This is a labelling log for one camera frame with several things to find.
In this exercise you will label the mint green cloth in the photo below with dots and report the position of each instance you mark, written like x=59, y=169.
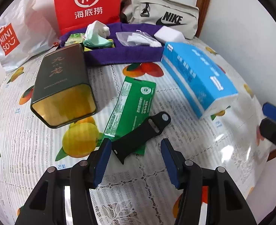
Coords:
x=97, y=41

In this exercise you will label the beige Nike pouch bag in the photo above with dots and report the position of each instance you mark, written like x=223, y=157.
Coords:
x=173, y=14

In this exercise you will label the white sock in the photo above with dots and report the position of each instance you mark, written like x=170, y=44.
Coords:
x=97, y=28

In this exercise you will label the purple fleece towel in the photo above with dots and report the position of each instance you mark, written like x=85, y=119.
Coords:
x=113, y=56

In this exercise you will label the brown wooden door frame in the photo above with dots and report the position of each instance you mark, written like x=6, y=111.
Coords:
x=202, y=5

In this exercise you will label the white Miniso plastic bag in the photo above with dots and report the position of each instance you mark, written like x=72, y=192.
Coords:
x=24, y=33

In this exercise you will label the translucent mesh drawstring pouch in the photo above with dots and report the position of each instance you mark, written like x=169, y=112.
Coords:
x=137, y=38

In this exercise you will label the green sachet packet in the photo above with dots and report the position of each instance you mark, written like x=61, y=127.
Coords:
x=132, y=108

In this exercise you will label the green tissue packet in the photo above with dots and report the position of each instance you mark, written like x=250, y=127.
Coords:
x=77, y=38

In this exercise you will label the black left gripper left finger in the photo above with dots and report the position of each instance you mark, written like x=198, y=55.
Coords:
x=46, y=203

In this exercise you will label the dark green tin box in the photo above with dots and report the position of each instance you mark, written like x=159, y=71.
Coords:
x=62, y=93

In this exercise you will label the white sponge block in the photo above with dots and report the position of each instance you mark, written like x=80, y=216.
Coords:
x=167, y=34

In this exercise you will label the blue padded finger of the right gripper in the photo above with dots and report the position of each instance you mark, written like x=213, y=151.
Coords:
x=268, y=126

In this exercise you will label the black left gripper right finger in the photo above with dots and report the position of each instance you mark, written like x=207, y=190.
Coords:
x=226, y=204

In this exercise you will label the red paper shopping bag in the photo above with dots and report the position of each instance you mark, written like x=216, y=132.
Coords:
x=76, y=14

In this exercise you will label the blue tissue pack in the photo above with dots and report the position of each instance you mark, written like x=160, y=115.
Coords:
x=206, y=87

